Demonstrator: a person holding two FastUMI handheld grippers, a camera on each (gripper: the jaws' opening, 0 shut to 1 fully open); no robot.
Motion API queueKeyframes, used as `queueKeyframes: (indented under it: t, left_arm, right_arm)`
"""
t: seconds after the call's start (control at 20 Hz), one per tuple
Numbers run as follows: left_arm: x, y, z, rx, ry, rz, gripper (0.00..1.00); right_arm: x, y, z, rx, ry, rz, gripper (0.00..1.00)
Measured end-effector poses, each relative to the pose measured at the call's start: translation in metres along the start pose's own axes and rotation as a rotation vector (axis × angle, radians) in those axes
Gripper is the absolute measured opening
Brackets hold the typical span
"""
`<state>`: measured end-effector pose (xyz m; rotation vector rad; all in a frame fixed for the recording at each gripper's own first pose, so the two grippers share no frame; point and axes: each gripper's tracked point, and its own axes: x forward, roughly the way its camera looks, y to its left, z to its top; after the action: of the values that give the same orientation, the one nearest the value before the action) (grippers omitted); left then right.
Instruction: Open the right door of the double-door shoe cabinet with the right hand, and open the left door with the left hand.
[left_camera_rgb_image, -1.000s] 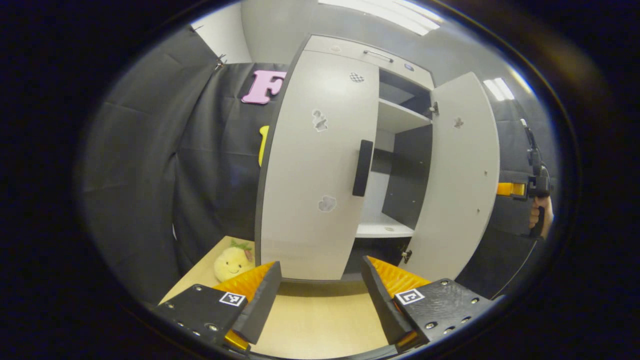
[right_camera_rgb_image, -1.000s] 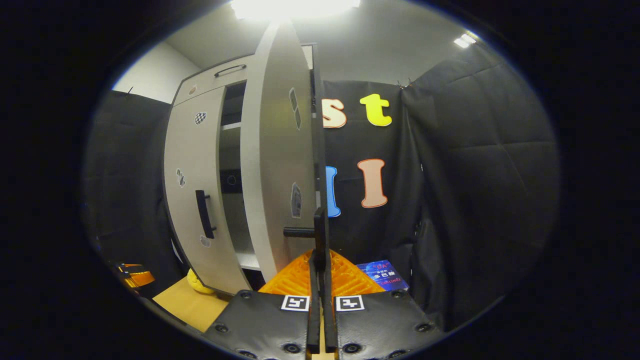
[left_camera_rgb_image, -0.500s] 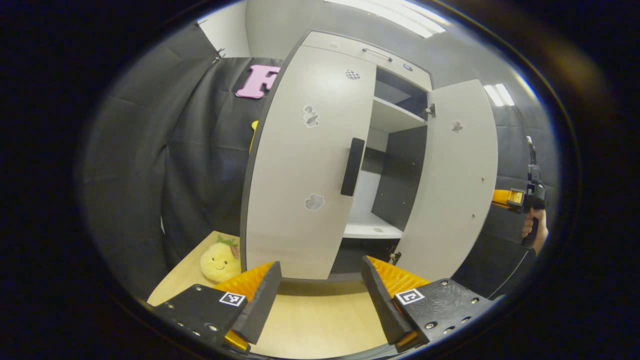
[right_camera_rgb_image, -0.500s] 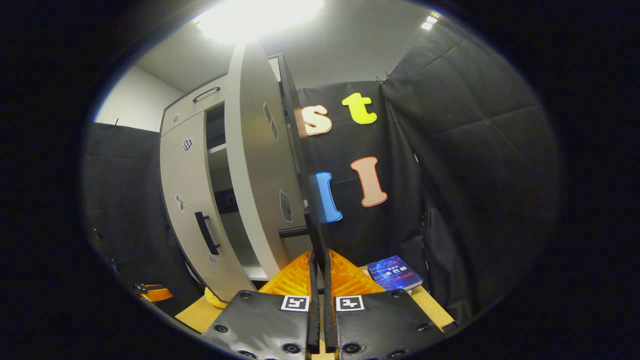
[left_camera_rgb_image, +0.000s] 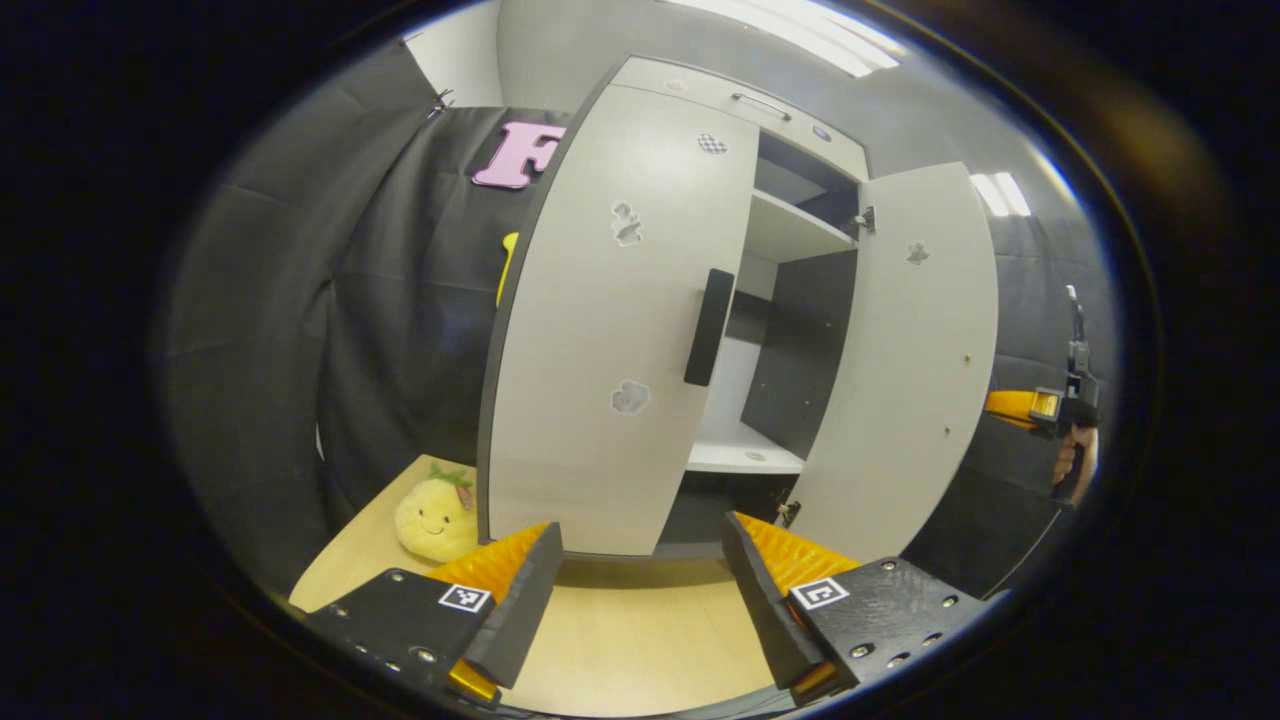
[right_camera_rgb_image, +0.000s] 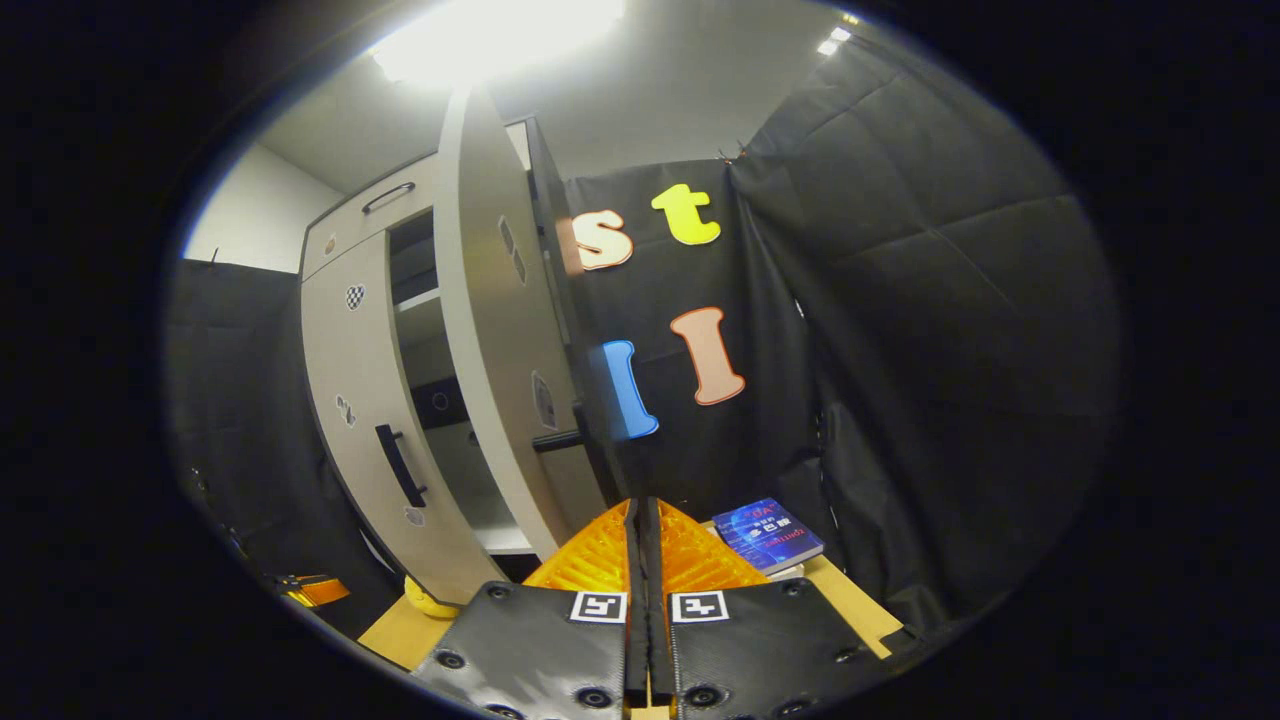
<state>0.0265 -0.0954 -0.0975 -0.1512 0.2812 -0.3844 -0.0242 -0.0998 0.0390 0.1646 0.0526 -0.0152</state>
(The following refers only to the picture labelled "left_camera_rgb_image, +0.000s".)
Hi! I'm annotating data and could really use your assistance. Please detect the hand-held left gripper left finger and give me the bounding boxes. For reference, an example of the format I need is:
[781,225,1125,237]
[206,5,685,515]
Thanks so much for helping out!
[305,521,564,706]

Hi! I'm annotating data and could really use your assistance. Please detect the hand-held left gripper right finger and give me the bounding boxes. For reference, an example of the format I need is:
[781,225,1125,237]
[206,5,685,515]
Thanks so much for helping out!
[722,511,991,706]

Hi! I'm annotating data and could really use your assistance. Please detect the grey cabinet door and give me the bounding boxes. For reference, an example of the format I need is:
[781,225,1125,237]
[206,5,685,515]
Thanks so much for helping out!
[485,85,761,558]
[790,162,1001,564]

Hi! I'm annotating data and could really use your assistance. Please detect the grey double-door shoe cabinet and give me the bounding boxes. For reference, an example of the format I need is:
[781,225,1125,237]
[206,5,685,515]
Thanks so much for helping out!
[478,55,871,561]

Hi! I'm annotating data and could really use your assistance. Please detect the black door handle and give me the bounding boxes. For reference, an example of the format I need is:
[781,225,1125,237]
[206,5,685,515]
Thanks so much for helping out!
[684,268,736,388]

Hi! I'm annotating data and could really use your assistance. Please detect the yellow plush toy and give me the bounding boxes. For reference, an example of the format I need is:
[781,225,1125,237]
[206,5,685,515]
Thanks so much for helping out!
[394,462,481,566]

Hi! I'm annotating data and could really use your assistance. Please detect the small ceiling light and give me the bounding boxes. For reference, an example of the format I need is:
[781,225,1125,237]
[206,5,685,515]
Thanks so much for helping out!
[970,172,1031,218]

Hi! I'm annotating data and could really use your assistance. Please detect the black backdrop cloth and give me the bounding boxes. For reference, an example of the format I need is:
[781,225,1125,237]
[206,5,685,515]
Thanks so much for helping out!
[150,40,1116,601]

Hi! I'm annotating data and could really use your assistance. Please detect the large ceiling light panel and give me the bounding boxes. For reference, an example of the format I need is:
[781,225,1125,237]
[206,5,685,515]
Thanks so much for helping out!
[665,0,906,78]

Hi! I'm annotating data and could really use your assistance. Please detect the silver cabinet flap handle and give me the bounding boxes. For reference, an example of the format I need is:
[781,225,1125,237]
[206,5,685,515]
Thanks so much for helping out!
[730,92,793,123]

